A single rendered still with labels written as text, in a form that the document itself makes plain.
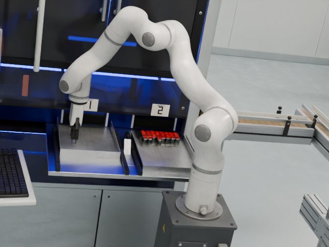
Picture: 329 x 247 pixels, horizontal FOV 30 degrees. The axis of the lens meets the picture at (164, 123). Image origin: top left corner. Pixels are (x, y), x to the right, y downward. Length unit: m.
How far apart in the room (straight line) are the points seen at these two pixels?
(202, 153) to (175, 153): 0.55
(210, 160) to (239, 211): 2.01
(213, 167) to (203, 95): 0.27
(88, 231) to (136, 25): 1.26
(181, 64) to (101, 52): 0.35
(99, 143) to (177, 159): 0.36
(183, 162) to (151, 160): 0.15
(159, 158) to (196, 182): 0.44
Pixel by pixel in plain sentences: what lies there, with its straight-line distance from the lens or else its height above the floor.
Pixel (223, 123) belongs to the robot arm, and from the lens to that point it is 2.22.
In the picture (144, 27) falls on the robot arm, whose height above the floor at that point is 1.53.
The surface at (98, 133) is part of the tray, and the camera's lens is 2.90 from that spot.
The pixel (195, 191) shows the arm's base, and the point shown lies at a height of 0.96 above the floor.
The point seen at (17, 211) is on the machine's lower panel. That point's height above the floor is 0.43.
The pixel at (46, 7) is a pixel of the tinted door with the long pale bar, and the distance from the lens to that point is 2.70.
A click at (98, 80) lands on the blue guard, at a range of 2.80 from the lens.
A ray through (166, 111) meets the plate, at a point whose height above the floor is 1.02.
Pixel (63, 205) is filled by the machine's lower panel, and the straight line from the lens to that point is 3.08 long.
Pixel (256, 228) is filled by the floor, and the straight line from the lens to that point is 4.15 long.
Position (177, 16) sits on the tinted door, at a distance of 2.78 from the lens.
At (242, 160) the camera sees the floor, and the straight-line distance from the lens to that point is 5.04.
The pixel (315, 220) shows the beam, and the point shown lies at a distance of 3.39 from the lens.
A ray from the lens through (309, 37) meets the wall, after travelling 8.29.
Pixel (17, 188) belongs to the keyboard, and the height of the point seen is 0.83.
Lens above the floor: 2.07
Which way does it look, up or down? 22 degrees down
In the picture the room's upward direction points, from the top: 10 degrees clockwise
